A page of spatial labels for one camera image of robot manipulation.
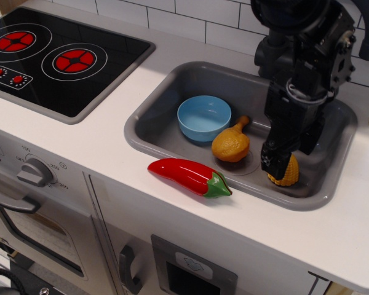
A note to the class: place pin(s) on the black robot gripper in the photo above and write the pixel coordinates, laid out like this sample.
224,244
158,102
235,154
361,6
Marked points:
296,124

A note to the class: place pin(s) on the yellow toy corn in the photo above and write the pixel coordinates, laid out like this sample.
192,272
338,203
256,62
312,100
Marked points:
291,175

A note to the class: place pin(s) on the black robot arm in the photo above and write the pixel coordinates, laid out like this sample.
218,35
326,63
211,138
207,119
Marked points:
323,36

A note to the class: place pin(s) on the grey toy sink basin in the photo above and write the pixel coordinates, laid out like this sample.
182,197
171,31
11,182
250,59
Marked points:
154,129

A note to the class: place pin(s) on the light blue plastic bowl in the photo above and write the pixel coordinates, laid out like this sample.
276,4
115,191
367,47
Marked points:
201,118

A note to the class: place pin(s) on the toy chicken drumstick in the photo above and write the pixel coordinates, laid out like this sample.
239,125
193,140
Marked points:
232,145

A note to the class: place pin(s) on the black toy faucet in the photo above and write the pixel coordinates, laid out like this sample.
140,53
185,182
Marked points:
270,58

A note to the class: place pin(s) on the red toy chili pepper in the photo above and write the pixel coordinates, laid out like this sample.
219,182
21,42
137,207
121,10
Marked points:
195,177

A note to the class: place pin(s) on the grey dishwasher panel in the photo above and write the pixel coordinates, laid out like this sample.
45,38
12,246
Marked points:
182,272

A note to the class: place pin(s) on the black toy stovetop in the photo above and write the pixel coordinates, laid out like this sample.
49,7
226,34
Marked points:
61,68

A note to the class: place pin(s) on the toy oven door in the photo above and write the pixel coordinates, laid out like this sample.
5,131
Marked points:
59,237

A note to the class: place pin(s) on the grey oven knob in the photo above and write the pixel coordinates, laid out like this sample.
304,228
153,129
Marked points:
34,172

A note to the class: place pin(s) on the grey cabinet door handle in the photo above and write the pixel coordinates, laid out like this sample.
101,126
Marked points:
131,284

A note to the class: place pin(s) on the grey oven door handle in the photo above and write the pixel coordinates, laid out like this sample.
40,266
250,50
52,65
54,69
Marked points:
24,205

